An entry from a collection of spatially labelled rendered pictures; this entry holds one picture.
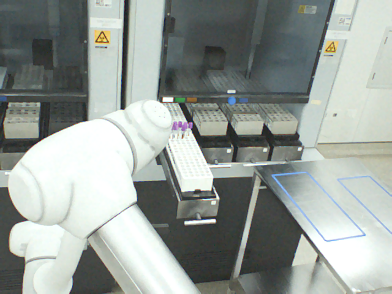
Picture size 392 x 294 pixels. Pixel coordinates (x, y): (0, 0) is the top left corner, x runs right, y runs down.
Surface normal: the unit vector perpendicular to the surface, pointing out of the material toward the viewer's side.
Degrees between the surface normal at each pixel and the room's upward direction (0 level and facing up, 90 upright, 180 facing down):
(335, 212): 0
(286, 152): 90
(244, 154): 90
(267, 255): 90
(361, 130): 90
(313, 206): 0
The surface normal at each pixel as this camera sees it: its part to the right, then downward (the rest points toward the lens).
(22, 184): -0.66, 0.33
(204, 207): 0.24, 0.51
